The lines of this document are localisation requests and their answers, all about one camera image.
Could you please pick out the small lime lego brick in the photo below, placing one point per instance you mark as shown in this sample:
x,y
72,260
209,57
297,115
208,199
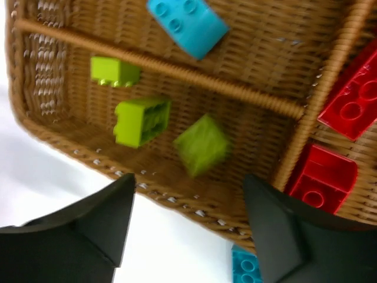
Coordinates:
x,y
114,72

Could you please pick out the red rounded lego brick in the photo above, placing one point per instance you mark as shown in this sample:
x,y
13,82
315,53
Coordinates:
x,y
322,178

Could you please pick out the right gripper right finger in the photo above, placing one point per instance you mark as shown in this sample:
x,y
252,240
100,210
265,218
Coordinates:
x,y
298,243

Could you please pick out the lime green lego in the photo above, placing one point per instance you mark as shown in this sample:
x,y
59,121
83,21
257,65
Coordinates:
x,y
202,146

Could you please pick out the brown wicker divided tray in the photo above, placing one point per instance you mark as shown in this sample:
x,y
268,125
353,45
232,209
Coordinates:
x,y
264,85

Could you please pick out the long cyan lego brick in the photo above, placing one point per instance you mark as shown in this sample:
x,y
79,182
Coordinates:
x,y
245,266

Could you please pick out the cyan rounded lego brick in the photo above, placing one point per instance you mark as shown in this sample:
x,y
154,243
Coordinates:
x,y
191,24

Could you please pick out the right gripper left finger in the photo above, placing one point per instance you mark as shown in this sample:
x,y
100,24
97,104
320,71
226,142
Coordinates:
x,y
82,242

